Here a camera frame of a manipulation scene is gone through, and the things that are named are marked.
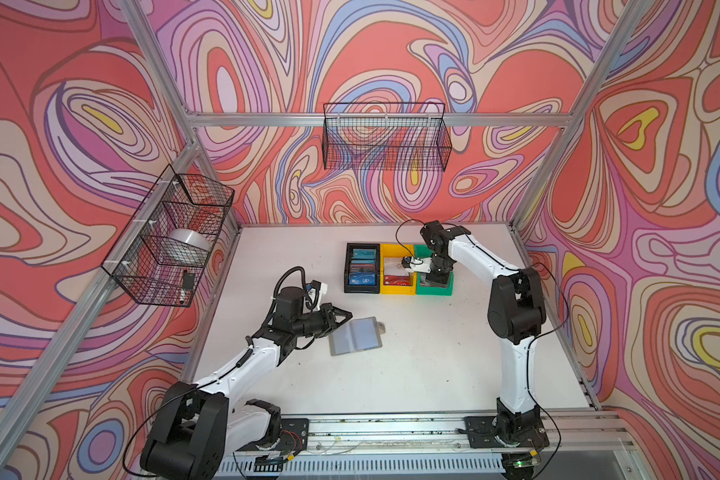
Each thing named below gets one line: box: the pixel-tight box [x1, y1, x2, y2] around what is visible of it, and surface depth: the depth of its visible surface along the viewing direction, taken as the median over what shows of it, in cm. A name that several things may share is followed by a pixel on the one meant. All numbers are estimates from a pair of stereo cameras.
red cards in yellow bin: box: [383, 275, 411, 286], surface depth 103 cm
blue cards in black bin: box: [349, 248, 377, 285], surface depth 107 cm
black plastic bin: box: [344, 243, 380, 294], surface depth 103 cm
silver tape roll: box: [168, 229, 210, 250], surface depth 75 cm
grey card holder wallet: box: [328, 316, 386, 357], surface depth 91 cm
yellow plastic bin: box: [380, 243, 417, 295], surface depth 99 cm
